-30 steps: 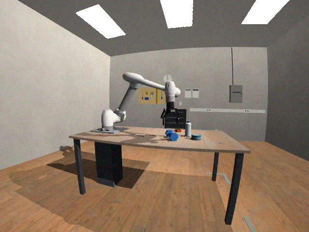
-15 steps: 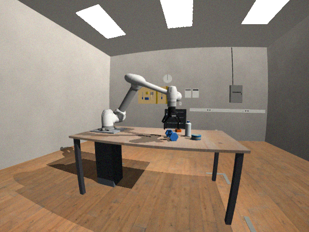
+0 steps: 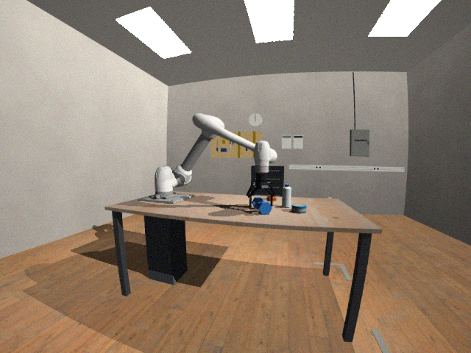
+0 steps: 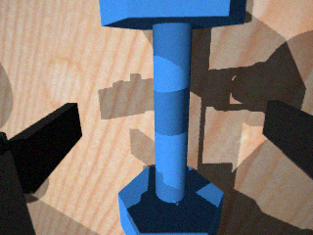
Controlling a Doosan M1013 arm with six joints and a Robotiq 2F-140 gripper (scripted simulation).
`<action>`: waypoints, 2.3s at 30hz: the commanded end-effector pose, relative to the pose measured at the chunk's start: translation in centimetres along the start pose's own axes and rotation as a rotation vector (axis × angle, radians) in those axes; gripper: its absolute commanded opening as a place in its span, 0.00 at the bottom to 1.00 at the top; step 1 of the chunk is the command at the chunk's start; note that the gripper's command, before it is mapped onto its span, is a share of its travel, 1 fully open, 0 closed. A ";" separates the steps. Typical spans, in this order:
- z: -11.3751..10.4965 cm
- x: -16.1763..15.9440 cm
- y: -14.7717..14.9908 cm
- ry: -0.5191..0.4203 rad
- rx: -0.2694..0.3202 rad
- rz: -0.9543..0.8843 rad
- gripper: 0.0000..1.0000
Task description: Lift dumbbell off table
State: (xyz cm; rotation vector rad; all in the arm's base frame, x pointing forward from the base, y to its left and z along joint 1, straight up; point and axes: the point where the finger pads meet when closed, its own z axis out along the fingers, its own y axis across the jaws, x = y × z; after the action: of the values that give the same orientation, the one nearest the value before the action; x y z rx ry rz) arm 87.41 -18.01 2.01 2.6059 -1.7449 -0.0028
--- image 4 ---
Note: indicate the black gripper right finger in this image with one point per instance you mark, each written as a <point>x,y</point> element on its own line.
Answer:
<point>291,130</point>

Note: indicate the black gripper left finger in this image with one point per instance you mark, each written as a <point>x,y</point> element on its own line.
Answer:
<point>27,160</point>

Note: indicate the blue dumbbell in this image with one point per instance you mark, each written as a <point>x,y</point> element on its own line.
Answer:
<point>171,198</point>

